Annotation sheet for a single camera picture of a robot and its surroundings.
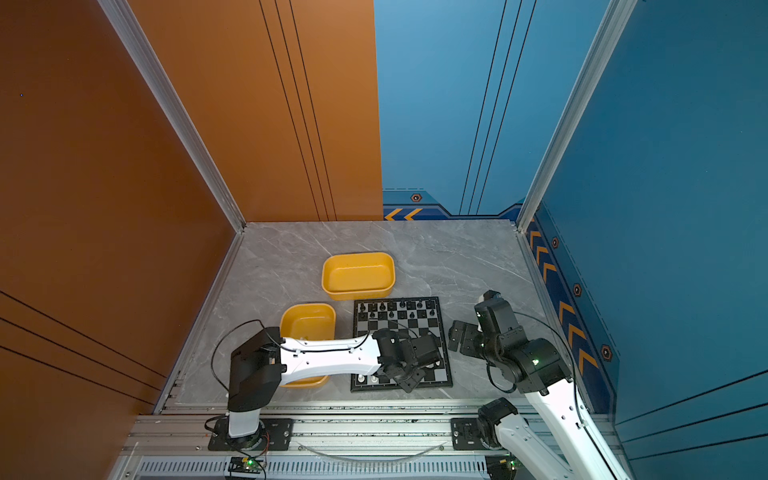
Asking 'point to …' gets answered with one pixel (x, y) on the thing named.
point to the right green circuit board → (502, 467)
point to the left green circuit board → (244, 464)
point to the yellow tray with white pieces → (308, 321)
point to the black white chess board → (411, 317)
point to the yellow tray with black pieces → (358, 276)
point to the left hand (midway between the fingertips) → (414, 375)
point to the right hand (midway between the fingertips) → (461, 336)
